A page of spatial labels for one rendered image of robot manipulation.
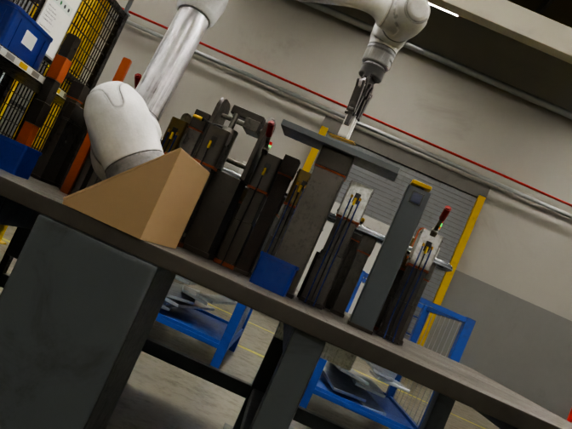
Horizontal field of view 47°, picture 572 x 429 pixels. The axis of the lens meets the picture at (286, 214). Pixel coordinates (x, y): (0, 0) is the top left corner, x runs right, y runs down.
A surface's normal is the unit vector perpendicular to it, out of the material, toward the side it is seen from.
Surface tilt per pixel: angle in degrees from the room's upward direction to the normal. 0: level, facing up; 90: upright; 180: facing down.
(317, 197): 90
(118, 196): 90
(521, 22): 90
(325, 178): 90
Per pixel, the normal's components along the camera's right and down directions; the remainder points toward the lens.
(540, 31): 0.00, -0.07
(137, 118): 0.63, -0.40
